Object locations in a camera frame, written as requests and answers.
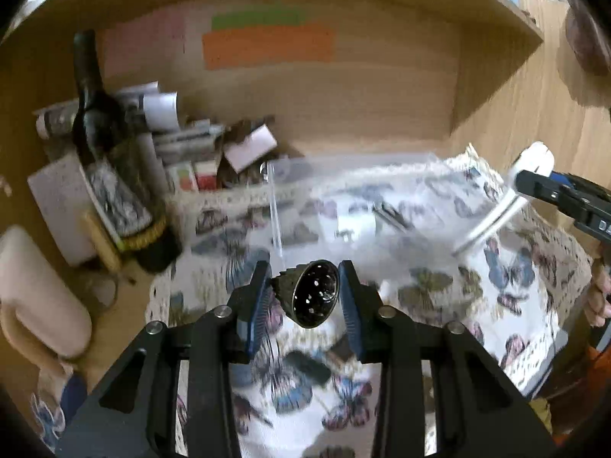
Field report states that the black cylindrical stick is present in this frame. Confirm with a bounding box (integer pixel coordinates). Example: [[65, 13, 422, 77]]
[[284, 350, 331, 385]]

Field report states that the orange sticky note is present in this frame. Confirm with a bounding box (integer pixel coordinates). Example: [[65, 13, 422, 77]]
[[202, 24, 336, 70]]

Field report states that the pink tape roll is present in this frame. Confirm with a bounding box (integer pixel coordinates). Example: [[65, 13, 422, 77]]
[[1, 226, 92, 377]]

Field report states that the silver metal tool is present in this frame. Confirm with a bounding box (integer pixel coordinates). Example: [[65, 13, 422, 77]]
[[372, 202, 414, 233]]

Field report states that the white handheld device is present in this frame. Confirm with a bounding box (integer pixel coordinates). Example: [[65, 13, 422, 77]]
[[453, 141, 555, 258]]

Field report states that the stack of books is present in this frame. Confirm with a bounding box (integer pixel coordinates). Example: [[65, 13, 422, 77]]
[[33, 82, 226, 166]]

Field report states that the black perforated metal cap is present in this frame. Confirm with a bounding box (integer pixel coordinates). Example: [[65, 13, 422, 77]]
[[270, 260, 340, 329]]

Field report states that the dark wine bottle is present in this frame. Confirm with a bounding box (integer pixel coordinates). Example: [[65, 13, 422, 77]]
[[71, 30, 181, 273]]

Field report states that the white paper note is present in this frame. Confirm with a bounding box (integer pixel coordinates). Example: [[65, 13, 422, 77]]
[[27, 152, 96, 267]]

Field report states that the pink sticky note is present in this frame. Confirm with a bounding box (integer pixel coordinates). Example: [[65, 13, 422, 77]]
[[102, 7, 185, 77]]

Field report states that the clear plastic storage box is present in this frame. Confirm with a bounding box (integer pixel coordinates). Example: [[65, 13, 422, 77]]
[[263, 152, 488, 267]]

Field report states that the person right hand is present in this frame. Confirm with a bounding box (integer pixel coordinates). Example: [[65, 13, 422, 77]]
[[583, 260, 611, 328]]

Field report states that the butterfly print cloth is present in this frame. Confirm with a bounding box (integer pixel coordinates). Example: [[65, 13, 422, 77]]
[[146, 148, 592, 457]]

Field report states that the small white pink box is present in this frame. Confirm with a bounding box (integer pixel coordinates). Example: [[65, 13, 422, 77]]
[[224, 124, 278, 174]]

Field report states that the green sticky note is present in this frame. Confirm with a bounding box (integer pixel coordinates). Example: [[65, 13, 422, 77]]
[[211, 5, 307, 31]]

